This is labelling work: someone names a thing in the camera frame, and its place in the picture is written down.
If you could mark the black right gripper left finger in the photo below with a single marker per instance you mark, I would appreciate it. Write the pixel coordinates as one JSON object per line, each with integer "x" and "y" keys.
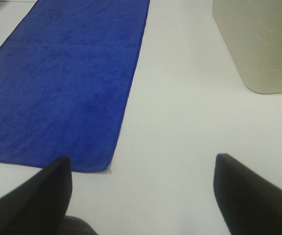
{"x": 39, "y": 205}

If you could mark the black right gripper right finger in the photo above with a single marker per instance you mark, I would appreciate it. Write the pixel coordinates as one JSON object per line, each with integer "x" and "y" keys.
{"x": 250, "y": 205}

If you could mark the blue towel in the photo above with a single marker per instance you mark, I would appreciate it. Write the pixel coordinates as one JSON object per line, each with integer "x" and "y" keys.
{"x": 65, "y": 75}

